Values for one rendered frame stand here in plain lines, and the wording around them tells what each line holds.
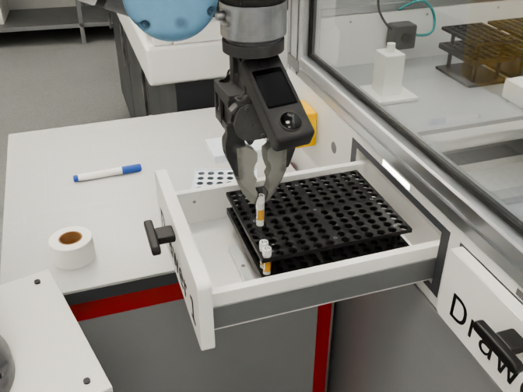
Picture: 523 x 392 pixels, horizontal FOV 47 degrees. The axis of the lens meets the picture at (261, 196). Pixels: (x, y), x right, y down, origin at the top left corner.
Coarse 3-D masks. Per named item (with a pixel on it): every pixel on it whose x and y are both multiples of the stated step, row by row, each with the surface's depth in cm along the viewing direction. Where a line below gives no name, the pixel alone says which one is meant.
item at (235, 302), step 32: (192, 192) 93; (224, 192) 95; (384, 192) 97; (192, 224) 96; (224, 224) 96; (416, 224) 89; (224, 256) 89; (384, 256) 80; (416, 256) 81; (224, 288) 74; (256, 288) 75; (288, 288) 77; (320, 288) 78; (352, 288) 80; (384, 288) 82; (224, 320) 76
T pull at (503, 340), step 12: (480, 324) 66; (480, 336) 66; (492, 336) 65; (504, 336) 65; (516, 336) 65; (492, 348) 65; (504, 348) 63; (516, 348) 64; (504, 360) 63; (516, 360) 62; (516, 372) 62
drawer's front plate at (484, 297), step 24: (456, 264) 75; (480, 264) 73; (456, 288) 76; (480, 288) 71; (504, 288) 69; (456, 312) 77; (480, 312) 72; (504, 312) 67; (480, 360) 73; (504, 384) 70
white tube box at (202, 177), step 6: (198, 174) 118; (204, 174) 118; (210, 174) 119; (216, 174) 118; (222, 174) 119; (228, 174) 119; (192, 180) 115; (198, 180) 116; (204, 180) 116; (210, 180) 116; (216, 180) 116; (222, 180) 116; (228, 180) 116; (234, 180) 116; (192, 186) 113; (198, 186) 114; (204, 186) 114
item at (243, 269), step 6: (228, 246) 89; (234, 246) 89; (234, 252) 88; (240, 252) 88; (234, 258) 87; (240, 258) 87; (240, 264) 85; (246, 264) 85; (240, 270) 84; (246, 270) 84; (240, 276) 84; (246, 276) 83; (252, 276) 83
